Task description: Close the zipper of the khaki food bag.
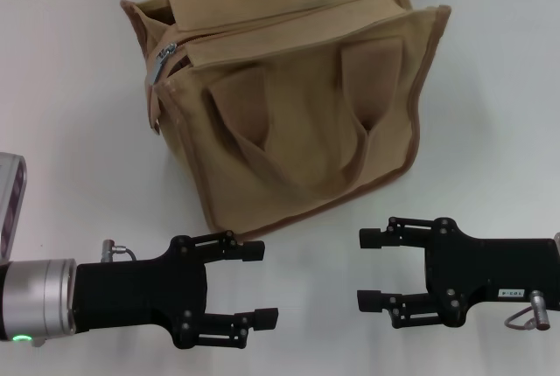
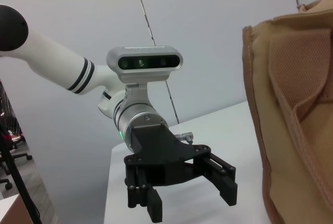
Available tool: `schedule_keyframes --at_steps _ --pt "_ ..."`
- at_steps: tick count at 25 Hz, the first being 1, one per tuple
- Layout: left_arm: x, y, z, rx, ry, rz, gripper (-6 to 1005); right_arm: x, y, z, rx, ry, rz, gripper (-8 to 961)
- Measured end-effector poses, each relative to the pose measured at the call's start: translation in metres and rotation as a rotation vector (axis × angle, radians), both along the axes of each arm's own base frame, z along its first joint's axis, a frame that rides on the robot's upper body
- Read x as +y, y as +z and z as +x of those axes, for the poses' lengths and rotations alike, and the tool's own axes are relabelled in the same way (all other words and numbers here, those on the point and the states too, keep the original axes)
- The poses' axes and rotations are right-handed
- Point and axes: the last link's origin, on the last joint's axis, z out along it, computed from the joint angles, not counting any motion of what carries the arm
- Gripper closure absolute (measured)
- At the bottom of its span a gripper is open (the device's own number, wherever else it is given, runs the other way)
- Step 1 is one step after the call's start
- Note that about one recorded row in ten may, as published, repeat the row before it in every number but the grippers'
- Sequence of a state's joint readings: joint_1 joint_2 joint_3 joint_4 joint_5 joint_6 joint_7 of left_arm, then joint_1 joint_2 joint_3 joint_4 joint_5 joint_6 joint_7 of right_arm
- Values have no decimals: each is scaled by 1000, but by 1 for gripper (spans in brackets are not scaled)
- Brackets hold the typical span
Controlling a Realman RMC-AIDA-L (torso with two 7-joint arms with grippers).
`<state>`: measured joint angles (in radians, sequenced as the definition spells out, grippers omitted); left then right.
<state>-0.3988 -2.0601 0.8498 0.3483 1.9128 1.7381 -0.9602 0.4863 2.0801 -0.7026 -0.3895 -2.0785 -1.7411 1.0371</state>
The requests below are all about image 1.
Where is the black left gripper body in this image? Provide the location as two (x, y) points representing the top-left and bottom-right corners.
(72, 234), (210, 350)

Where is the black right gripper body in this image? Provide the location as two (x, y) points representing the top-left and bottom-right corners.
(421, 217), (560, 329)

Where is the khaki canvas food bag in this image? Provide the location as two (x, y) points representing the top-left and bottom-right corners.
(120, 0), (452, 235)

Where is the silver metal zipper pull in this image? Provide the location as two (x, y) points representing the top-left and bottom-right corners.
(150, 41), (179, 87)

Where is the left gripper cable with connector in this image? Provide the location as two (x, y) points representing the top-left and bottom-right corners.
(101, 240), (138, 261)

